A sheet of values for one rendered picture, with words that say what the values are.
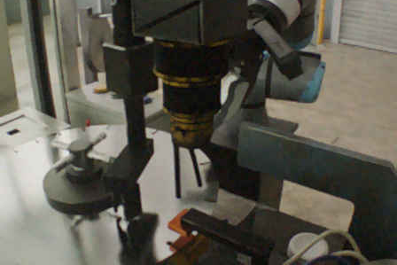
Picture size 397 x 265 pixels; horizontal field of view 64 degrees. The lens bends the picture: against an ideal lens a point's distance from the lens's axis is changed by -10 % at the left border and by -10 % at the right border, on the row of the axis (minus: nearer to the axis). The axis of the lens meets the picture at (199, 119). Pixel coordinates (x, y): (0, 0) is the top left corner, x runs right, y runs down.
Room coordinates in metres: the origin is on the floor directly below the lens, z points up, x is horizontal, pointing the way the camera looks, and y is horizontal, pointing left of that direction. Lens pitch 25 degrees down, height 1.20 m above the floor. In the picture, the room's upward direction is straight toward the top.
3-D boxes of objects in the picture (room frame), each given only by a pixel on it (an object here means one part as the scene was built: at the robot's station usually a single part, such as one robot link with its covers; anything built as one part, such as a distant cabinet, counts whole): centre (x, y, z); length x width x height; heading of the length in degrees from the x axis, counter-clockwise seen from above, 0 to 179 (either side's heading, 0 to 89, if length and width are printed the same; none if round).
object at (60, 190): (0.35, 0.14, 0.96); 0.11 x 0.11 x 0.03
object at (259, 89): (0.92, -0.13, 0.91); 0.13 x 0.12 x 0.14; 71
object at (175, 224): (0.24, -0.02, 0.95); 0.10 x 0.03 x 0.07; 55
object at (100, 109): (0.78, 0.20, 0.82); 0.28 x 0.11 x 0.15; 55
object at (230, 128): (0.92, -0.13, 0.80); 0.15 x 0.15 x 0.10
